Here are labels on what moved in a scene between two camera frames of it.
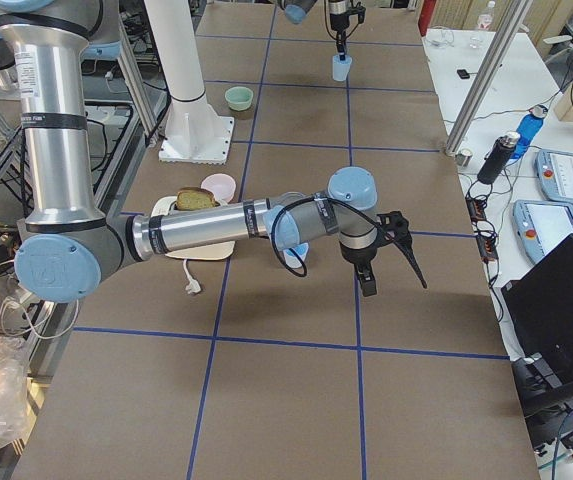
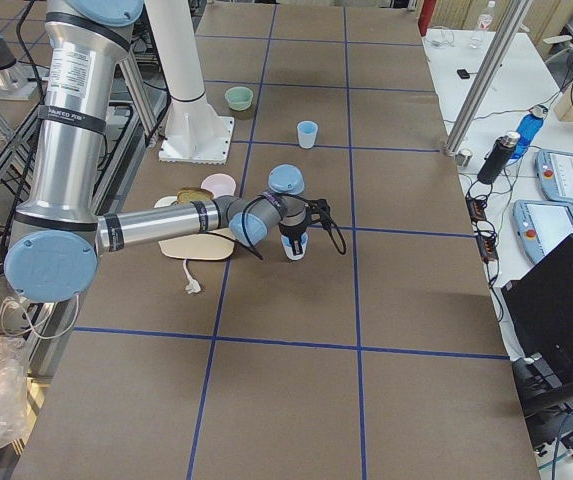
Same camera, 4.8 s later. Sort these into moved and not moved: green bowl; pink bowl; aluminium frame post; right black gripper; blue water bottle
Moved: right black gripper
Not moved: pink bowl; aluminium frame post; green bowl; blue water bottle
